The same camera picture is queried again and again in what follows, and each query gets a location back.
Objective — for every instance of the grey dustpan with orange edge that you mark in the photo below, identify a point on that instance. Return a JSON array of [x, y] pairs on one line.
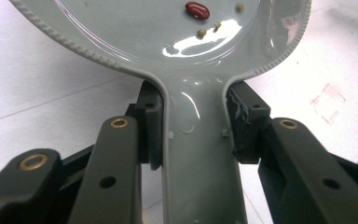
[[199, 155]]

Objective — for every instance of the small tan bean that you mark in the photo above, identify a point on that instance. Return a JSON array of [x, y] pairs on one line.
[[239, 7], [218, 25], [201, 32]]

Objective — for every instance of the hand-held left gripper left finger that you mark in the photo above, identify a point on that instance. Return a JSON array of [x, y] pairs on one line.
[[118, 174]]

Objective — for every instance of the single red kidney bean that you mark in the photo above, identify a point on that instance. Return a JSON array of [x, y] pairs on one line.
[[197, 10]]

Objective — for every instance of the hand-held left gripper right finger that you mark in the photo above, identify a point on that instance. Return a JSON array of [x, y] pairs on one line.
[[292, 168]]

